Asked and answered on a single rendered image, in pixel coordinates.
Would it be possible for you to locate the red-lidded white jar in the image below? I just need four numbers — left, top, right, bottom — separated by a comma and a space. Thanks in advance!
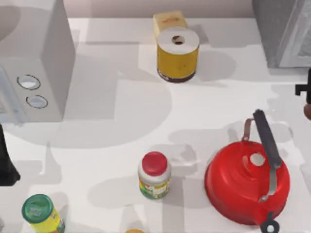
138, 151, 172, 200

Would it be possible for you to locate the yellow can with white lid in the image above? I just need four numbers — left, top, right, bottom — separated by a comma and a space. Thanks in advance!
156, 27, 201, 83

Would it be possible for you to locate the yellow box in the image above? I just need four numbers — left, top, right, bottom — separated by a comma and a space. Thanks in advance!
153, 10, 188, 42

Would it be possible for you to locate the microwave knob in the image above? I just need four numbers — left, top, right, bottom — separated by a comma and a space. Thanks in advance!
26, 95, 49, 109
16, 74, 41, 91

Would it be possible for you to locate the pale microwave oven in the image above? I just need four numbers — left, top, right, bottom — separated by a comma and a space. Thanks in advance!
0, 0, 75, 123

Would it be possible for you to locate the green-lidded yellow jar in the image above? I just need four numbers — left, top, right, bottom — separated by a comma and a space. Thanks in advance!
21, 194, 66, 233

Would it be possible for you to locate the grey cabinet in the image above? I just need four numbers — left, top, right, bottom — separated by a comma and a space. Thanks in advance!
252, 0, 311, 69

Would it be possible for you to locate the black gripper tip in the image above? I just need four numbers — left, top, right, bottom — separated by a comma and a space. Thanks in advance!
0, 123, 21, 187

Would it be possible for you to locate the red kettle with black handle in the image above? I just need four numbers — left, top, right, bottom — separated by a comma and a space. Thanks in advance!
204, 109, 291, 233

